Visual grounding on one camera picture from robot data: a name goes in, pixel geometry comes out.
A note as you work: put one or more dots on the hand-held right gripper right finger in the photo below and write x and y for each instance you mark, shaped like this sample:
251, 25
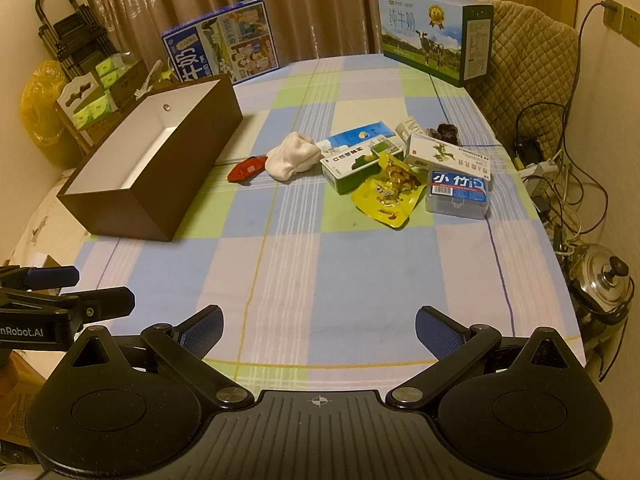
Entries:
437, 332

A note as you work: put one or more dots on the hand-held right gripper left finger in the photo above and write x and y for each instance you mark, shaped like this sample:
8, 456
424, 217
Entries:
202, 332

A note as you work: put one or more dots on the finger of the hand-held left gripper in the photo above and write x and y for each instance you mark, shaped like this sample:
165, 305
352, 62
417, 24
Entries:
107, 302
50, 276

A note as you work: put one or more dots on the brown storage box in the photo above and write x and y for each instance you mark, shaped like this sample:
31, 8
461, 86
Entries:
150, 185

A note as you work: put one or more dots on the yellow snack packet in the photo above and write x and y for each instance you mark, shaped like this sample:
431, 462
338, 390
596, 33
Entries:
385, 195

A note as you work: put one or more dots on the green and white medicine box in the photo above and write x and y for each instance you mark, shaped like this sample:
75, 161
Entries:
350, 170

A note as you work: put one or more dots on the brown velvet scrunchie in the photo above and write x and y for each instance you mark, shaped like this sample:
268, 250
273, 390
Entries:
446, 132

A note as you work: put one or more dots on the blue and white box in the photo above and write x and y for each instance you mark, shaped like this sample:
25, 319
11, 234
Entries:
355, 137

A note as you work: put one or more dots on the cream printed cloth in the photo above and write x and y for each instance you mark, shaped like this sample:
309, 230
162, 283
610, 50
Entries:
35, 225

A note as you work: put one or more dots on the cardboard box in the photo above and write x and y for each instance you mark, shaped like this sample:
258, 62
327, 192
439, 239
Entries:
20, 400

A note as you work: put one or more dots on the clear box with blue label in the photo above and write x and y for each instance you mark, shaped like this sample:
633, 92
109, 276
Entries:
457, 192

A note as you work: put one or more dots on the red packet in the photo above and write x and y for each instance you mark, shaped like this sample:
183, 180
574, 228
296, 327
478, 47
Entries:
245, 169

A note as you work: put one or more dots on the yellow plastic bag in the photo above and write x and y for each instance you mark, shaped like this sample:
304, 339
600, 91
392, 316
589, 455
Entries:
42, 105

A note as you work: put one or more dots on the stack of green tissue packs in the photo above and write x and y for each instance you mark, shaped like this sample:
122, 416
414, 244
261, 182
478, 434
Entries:
92, 110

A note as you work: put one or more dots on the steel pot with lid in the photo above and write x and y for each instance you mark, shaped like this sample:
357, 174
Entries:
600, 275

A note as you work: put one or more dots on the white box with leaf print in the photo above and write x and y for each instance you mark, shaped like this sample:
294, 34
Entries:
432, 152

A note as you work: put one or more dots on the white power strip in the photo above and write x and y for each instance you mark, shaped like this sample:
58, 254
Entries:
537, 170

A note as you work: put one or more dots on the white sock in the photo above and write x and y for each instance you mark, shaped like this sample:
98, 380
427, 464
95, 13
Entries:
290, 157

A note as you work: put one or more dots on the white slotted plastic holder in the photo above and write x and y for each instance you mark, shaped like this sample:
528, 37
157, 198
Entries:
409, 129

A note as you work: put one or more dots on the white plastic object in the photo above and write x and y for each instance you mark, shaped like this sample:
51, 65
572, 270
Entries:
150, 80

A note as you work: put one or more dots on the black folding rack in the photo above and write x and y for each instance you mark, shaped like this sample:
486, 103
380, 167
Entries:
75, 35

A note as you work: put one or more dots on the beige quilted chair cover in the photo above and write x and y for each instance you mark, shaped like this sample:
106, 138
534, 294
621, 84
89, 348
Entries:
530, 60

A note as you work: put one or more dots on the blue comic print carton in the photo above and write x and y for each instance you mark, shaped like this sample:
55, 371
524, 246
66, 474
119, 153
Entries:
235, 40

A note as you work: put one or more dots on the green cow print carton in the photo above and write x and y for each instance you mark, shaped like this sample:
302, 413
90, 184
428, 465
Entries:
425, 35

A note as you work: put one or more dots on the beige curtain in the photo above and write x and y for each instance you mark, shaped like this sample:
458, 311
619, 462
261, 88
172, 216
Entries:
310, 10

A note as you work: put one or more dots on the white wall socket with plug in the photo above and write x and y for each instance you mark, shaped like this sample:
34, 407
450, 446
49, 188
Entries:
612, 12

